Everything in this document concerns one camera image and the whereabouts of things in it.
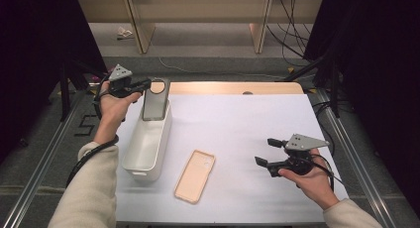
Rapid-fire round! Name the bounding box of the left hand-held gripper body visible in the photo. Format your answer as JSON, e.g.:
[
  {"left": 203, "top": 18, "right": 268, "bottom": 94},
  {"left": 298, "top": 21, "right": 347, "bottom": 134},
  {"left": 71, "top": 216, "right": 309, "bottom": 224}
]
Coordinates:
[{"left": 107, "top": 63, "right": 142, "bottom": 99}]

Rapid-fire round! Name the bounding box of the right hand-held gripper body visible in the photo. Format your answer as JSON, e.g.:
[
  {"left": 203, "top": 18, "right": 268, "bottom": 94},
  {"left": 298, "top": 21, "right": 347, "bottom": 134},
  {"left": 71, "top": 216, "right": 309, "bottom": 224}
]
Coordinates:
[{"left": 267, "top": 133, "right": 331, "bottom": 178}]

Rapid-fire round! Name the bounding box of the grey transparent phone case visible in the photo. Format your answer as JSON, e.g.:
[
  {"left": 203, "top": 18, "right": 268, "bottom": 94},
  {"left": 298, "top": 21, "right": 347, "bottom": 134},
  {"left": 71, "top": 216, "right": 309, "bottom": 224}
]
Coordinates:
[{"left": 141, "top": 76, "right": 171, "bottom": 122}]

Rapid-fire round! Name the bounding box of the white plastic bin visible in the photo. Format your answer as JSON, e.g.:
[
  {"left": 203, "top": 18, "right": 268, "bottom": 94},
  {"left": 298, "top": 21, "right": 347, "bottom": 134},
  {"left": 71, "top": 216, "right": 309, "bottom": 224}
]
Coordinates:
[{"left": 121, "top": 98, "right": 173, "bottom": 183}]

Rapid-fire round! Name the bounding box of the beige phone case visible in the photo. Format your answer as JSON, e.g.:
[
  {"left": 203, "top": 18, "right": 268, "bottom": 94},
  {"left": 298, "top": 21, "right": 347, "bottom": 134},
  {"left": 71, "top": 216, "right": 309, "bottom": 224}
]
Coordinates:
[{"left": 173, "top": 149, "right": 217, "bottom": 205}]

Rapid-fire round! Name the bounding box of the person's left hand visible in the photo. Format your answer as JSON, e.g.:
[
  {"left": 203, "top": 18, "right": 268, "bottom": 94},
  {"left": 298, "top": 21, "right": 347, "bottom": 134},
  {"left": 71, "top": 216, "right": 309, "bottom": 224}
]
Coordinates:
[{"left": 98, "top": 80, "right": 143, "bottom": 131}]

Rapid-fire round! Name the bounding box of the person's right hand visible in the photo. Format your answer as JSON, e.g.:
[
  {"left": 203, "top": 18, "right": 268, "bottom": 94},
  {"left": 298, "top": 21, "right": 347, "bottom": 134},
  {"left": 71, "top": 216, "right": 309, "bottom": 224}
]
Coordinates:
[{"left": 277, "top": 148, "right": 341, "bottom": 211}]

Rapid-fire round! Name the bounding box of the white table sheet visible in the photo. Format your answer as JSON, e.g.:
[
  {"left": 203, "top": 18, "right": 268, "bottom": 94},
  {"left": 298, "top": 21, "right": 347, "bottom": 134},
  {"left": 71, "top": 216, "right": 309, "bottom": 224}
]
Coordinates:
[{"left": 115, "top": 93, "right": 350, "bottom": 224}]

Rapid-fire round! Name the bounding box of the crumpled white paper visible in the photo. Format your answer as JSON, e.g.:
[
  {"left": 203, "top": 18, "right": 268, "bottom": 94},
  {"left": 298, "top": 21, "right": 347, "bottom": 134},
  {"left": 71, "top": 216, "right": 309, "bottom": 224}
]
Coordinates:
[{"left": 116, "top": 26, "right": 135, "bottom": 41}]

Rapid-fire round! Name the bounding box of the black metal stand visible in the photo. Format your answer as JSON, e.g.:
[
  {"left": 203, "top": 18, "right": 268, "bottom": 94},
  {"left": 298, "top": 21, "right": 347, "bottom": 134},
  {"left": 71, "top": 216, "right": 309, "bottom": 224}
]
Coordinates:
[
  {"left": 283, "top": 53, "right": 341, "bottom": 119},
  {"left": 58, "top": 56, "right": 110, "bottom": 123}
]

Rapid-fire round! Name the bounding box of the beige wooden shelf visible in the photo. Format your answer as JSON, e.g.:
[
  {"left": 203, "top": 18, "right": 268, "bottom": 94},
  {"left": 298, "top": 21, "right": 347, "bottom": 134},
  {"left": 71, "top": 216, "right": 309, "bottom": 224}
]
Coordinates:
[{"left": 77, "top": 0, "right": 324, "bottom": 55}]

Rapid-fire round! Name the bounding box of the black curtain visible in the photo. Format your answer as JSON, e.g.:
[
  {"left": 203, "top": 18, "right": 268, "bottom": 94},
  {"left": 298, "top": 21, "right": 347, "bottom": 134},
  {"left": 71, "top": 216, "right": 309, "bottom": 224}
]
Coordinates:
[
  {"left": 0, "top": 0, "right": 108, "bottom": 157},
  {"left": 303, "top": 0, "right": 420, "bottom": 209}
]

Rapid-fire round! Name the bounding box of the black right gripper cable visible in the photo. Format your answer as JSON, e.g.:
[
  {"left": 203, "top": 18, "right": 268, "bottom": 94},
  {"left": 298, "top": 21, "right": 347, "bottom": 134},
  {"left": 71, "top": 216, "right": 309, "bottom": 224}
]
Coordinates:
[{"left": 308, "top": 153, "right": 351, "bottom": 193}]

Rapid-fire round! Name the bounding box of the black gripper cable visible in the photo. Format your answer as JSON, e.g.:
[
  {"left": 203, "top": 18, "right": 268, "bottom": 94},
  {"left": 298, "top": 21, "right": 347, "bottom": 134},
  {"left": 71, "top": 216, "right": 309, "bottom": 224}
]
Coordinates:
[
  {"left": 64, "top": 73, "right": 121, "bottom": 189},
  {"left": 308, "top": 153, "right": 351, "bottom": 193}
]

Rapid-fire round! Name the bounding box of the metal floor rail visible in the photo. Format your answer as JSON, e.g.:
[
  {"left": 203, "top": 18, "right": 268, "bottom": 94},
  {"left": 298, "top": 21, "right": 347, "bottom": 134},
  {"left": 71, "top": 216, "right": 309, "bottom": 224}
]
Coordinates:
[
  {"left": 313, "top": 88, "right": 402, "bottom": 228},
  {"left": 0, "top": 88, "right": 87, "bottom": 228}
]

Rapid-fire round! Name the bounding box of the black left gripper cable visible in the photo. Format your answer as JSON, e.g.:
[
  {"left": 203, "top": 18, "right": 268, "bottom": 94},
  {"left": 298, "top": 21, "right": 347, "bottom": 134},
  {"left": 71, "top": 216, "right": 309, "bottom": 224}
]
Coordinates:
[{"left": 64, "top": 73, "right": 121, "bottom": 189}]

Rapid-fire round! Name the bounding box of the thin black cable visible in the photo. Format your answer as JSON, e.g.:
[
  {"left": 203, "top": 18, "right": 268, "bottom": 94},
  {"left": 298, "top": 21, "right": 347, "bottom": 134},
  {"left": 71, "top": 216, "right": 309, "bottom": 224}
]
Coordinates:
[
  {"left": 265, "top": 23, "right": 306, "bottom": 60},
  {"left": 279, "top": 0, "right": 313, "bottom": 44}
]

